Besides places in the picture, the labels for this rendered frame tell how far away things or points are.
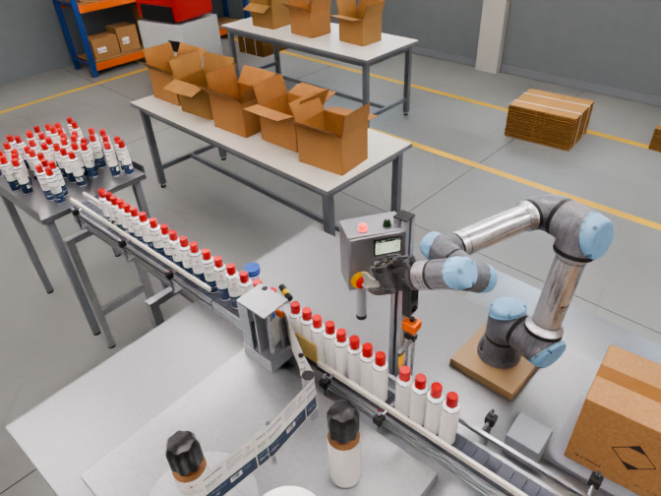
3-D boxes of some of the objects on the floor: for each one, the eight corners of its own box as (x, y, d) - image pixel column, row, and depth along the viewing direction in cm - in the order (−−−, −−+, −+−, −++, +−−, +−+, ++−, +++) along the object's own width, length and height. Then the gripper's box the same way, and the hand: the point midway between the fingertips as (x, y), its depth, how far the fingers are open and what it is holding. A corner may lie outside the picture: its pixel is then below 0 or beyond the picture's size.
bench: (231, 91, 658) (220, 25, 612) (279, 74, 704) (272, 11, 657) (366, 139, 533) (366, 60, 486) (414, 114, 578) (418, 39, 532)
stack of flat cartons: (503, 135, 527) (508, 104, 509) (524, 117, 560) (529, 88, 541) (569, 151, 494) (576, 119, 475) (587, 131, 526) (595, 100, 507)
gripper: (420, 249, 135) (363, 256, 152) (400, 267, 130) (343, 273, 146) (433, 279, 137) (375, 282, 154) (413, 297, 132) (355, 299, 148)
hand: (367, 285), depth 150 cm, fingers closed
